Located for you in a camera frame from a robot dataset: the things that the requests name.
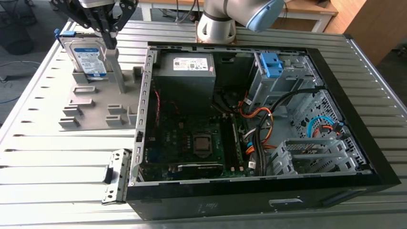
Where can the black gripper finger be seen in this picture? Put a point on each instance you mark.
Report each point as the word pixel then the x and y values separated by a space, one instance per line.
pixel 71 14
pixel 128 12

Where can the hard disk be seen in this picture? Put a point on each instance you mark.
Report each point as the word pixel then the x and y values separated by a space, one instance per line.
pixel 87 62

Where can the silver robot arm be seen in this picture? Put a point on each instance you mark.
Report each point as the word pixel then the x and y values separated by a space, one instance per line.
pixel 217 28

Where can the metal disk bay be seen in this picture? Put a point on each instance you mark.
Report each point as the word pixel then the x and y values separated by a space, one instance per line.
pixel 318 155

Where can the black office chair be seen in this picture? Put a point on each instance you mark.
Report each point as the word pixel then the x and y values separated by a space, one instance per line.
pixel 20 45

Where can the grey power supply unit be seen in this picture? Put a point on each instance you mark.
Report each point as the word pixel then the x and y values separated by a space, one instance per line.
pixel 187 90

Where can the grey parts rack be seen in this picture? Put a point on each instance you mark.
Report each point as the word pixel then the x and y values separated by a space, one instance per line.
pixel 99 112

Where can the blue plastic drive latch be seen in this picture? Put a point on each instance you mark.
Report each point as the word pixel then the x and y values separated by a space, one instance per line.
pixel 270 64

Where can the green motherboard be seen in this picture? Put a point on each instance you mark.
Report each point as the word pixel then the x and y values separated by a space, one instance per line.
pixel 171 143

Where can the metal optical drive cage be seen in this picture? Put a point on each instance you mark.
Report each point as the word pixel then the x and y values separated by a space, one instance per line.
pixel 286 83

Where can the CPU socket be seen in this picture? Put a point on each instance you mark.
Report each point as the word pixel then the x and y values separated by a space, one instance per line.
pixel 202 145

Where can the black RAM slot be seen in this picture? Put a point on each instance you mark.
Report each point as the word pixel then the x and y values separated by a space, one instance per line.
pixel 227 143
pixel 239 152

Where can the black graphics card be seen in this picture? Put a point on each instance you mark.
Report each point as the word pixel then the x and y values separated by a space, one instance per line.
pixel 203 168

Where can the wooden cabinet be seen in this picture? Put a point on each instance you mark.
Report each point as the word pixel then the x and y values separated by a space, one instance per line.
pixel 375 23

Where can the black PC case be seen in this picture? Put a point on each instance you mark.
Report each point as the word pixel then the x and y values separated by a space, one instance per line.
pixel 222 200

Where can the wooden desk with white frame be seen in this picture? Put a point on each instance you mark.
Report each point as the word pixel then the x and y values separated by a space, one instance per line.
pixel 318 8

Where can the metal expansion slot bracket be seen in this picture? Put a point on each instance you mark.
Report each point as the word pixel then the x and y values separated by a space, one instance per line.
pixel 119 171

